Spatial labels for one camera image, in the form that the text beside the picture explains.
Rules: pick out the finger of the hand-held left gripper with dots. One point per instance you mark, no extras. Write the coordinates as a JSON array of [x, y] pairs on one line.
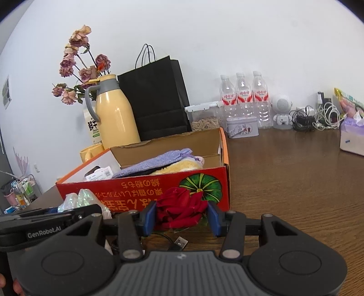
[[85, 213], [49, 210]]

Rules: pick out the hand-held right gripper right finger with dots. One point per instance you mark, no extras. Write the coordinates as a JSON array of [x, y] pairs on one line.
[[214, 220]]

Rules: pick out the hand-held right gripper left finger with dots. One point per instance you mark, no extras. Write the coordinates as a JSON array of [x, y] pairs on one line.
[[149, 220]]

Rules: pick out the iridescent plastic wrapper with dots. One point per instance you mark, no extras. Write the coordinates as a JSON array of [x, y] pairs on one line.
[[85, 199]]

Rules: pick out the red cardboard box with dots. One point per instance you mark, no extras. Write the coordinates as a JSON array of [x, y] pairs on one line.
[[136, 193]]

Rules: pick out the red fabric rose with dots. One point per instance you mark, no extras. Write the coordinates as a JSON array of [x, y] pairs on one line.
[[179, 207]]

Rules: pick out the purple knitted cloth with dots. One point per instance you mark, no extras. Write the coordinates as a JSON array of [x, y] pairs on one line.
[[159, 162]]

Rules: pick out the person's left hand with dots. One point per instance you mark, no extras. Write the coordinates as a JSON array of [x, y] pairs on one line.
[[17, 287]]

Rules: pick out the pink waste bin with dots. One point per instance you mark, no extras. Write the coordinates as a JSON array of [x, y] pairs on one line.
[[10, 199]]

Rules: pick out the yellow plush toy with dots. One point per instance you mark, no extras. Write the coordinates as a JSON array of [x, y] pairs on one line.
[[176, 168]]

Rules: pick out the yellow mug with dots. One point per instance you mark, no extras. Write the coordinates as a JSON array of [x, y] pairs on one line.
[[91, 152]]

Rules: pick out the white milk carton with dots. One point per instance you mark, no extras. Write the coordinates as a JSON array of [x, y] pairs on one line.
[[92, 125]]

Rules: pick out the grey tin box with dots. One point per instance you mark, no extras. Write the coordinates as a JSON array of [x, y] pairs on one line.
[[241, 128]]

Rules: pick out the clear food container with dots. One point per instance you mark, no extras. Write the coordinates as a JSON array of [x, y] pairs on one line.
[[204, 123]]

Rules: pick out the yellow thermos jug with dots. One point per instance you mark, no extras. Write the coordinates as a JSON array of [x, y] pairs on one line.
[[116, 119]]

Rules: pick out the black paper bag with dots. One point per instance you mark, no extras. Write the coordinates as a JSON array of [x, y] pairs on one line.
[[156, 99]]

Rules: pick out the white robot toy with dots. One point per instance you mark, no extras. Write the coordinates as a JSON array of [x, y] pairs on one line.
[[281, 105]]

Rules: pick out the dried pink flowers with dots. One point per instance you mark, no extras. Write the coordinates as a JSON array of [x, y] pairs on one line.
[[85, 73]]

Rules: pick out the purple tissue box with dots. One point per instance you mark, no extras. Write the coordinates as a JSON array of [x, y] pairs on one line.
[[351, 139]]

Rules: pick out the black and white power adapter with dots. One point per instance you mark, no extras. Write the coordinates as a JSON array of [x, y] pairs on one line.
[[322, 99]]

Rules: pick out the colourful snack packet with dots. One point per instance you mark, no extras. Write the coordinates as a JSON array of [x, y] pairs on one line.
[[349, 102]]

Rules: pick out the white wall socket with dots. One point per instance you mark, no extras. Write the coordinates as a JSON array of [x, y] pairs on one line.
[[35, 168]]

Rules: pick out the purple flower wall decal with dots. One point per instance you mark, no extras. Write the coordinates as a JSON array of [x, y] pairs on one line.
[[21, 162]]

